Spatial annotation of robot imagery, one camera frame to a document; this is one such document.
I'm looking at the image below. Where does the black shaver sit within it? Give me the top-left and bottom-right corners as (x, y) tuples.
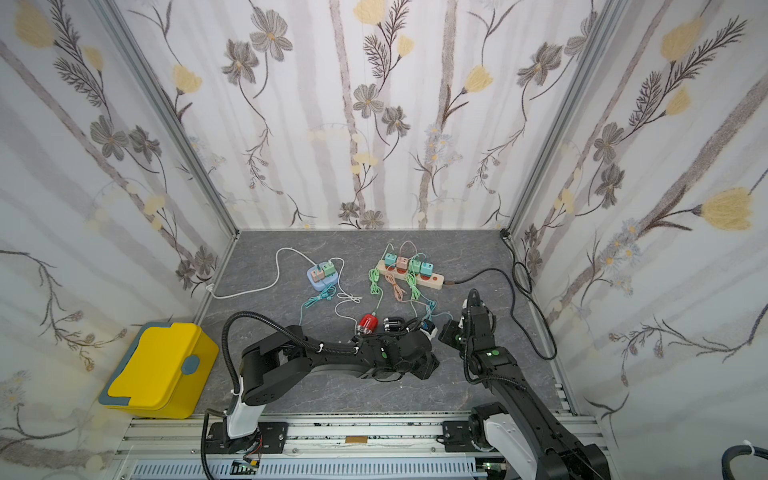
(383, 317), (407, 332)

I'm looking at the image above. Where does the red shaver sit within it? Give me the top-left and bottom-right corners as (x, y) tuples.
(357, 314), (379, 335)

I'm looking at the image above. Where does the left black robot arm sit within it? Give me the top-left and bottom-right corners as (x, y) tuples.
(201, 311), (439, 453)

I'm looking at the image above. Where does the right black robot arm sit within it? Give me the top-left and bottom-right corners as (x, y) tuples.
(439, 289), (611, 479)

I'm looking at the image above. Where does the beige power strip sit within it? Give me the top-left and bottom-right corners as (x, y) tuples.
(375, 259), (446, 292)

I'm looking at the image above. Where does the blue round power cube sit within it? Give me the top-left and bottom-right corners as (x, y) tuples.
(306, 261), (339, 292)

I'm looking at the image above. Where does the yellow lidded box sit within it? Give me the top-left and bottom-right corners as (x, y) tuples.
(98, 322), (219, 419)

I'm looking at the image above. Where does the black power strip cable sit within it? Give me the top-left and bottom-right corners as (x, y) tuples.
(443, 230), (559, 362)

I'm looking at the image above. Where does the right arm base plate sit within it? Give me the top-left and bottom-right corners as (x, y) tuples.
(436, 420), (496, 453)

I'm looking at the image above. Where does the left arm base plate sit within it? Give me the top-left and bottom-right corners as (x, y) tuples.
(202, 422), (288, 454)

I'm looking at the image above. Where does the white power cube cable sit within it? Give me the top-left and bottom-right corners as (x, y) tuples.
(206, 247), (319, 300)

